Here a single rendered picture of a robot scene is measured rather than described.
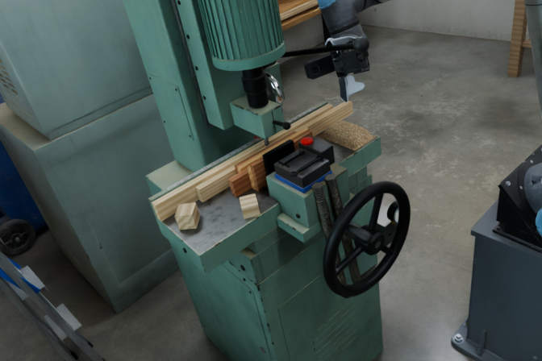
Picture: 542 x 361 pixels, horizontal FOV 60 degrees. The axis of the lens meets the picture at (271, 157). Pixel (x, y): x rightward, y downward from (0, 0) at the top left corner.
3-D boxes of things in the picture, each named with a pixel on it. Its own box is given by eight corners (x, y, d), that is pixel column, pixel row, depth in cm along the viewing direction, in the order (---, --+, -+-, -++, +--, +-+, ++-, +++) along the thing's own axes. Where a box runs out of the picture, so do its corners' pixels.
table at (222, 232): (229, 299, 96) (223, 279, 92) (160, 234, 117) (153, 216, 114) (410, 165, 124) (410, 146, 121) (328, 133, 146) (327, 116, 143)
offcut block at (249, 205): (257, 204, 111) (255, 192, 110) (260, 215, 107) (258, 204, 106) (241, 208, 111) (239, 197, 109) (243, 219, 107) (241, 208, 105)
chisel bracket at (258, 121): (266, 145, 117) (260, 115, 113) (235, 130, 127) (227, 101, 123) (288, 132, 121) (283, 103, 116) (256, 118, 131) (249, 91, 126)
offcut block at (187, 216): (197, 228, 107) (192, 214, 105) (179, 230, 108) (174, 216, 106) (200, 216, 111) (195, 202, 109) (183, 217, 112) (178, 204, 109)
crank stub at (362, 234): (376, 236, 95) (370, 246, 95) (355, 224, 100) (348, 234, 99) (370, 232, 94) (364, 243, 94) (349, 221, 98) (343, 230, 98)
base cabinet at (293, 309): (296, 438, 151) (256, 288, 114) (202, 334, 192) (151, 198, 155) (385, 350, 173) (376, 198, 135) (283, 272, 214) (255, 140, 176)
